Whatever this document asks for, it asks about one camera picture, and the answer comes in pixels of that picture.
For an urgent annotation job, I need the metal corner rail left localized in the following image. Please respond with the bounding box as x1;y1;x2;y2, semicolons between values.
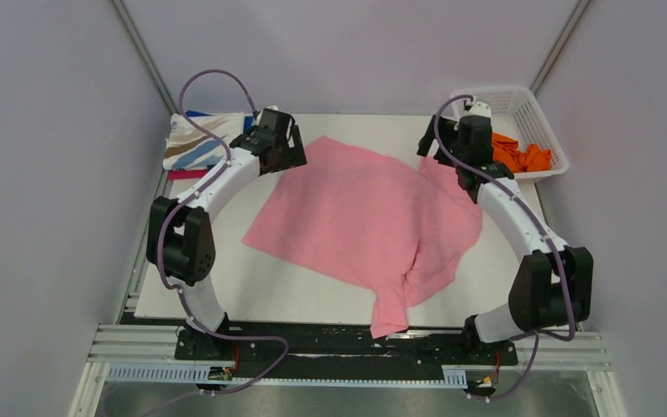
108;0;178;115

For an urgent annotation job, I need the white blue beige folded shirt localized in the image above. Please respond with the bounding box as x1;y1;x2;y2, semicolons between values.
162;113;245;171

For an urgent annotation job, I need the white plastic basket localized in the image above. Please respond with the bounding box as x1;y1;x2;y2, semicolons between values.
451;85;570;182

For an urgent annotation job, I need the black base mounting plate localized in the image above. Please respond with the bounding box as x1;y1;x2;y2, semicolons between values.
175;321;518;381

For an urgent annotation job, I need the aluminium frame rail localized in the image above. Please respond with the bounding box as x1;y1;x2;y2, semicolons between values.
89;325;612;372

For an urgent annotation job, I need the metal corner rail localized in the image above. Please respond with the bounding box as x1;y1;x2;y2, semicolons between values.
108;0;178;115
529;0;594;96

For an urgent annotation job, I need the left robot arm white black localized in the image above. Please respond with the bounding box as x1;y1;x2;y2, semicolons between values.
146;107;307;359

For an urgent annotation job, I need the orange crumpled t-shirt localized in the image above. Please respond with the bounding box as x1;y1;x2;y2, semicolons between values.
492;133;552;174

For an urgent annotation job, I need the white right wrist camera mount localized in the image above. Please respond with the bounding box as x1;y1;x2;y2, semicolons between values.
464;101;492;119

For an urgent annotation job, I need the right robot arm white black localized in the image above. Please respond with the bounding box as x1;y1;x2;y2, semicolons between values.
417;115;594;363

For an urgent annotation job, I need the metal corner rail right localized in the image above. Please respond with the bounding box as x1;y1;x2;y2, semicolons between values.
529;0;594;96

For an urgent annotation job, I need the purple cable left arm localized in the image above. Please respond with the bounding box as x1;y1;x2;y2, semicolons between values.
155;69;290;398

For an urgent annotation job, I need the pink t-shirt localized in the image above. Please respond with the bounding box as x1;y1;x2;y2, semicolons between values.
243;136;483;338

